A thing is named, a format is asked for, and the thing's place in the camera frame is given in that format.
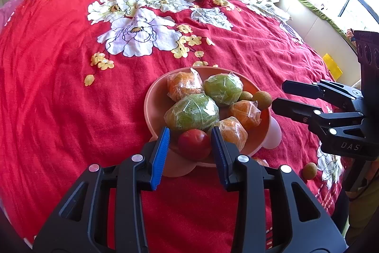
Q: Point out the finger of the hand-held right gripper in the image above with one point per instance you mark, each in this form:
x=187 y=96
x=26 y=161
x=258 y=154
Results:
x=299 y=87
x=293 y=110

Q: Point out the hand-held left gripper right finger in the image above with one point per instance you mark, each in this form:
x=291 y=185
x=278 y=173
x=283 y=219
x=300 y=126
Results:
x=220 y=158

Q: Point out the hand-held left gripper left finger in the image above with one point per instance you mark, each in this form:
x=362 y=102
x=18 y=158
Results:
x=160 y=158

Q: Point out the plastic orange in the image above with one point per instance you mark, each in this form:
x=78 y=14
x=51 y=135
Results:
x=183 y=85
x=262 y=162
x=234 y=133
x=244 y=113

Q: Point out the red tomato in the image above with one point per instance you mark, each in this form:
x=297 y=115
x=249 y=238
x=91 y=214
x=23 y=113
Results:
x=194 y=144

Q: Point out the brown longan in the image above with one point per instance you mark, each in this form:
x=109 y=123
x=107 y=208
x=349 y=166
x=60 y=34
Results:
x=309 y=171
x=245 y=96
x=263 y=99

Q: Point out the orange plastic bowl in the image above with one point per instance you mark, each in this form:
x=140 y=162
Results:
x=154 y=110

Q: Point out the large green orange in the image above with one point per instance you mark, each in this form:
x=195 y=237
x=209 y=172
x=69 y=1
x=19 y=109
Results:
x=189 y=112

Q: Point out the small green orange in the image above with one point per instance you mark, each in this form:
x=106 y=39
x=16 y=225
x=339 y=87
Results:
x=222 y=90

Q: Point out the yellow box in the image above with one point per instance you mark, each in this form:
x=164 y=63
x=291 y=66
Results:
x=333 y=66

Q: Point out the beige panel green trim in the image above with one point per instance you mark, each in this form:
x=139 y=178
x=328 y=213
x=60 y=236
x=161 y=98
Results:
x=314 y=24

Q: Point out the red floral blanket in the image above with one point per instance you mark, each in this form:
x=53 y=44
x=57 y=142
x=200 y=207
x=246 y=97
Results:
x=59 y=93

